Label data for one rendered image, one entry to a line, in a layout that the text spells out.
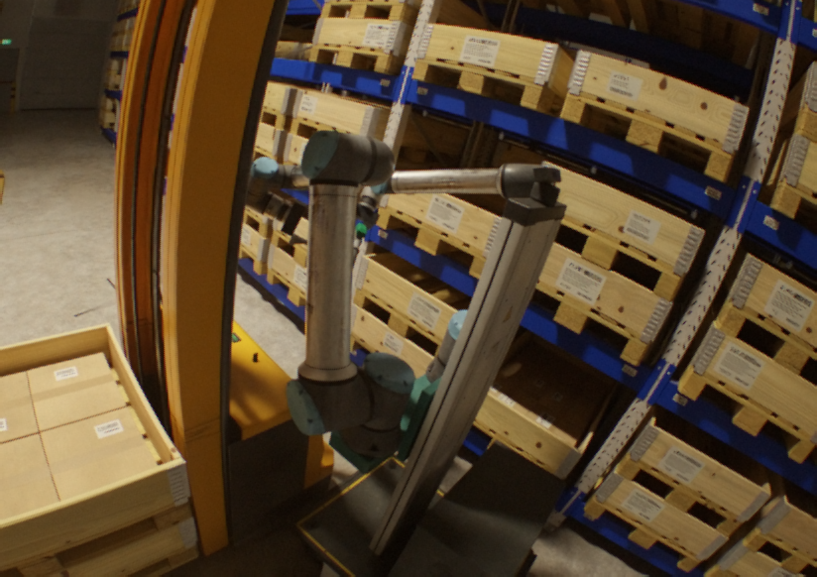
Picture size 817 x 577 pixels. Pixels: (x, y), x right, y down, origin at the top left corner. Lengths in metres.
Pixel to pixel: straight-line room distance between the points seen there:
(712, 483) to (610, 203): 1.46
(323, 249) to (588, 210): 1.29
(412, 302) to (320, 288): 1.49
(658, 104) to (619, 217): 0.53
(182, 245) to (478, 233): 1.52
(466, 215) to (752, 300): 1.44
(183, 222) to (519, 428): 1.92
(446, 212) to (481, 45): 0.91
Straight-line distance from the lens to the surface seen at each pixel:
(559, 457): 2.31
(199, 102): 0.89
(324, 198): 0.92
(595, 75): 1.96
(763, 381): 2.03
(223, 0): 0.90
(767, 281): 1.91
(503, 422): 2.34
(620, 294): 1.92
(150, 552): 1.70
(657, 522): 2.46
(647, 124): 1.88
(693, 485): 2.29
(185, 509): 1.54
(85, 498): 1.30
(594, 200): 1.90
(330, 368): 0.98
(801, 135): 1.98
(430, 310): 2.32
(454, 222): 2.18
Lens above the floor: 1.91
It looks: 22 degrees down
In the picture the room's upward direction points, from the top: 16 degrees clockwise
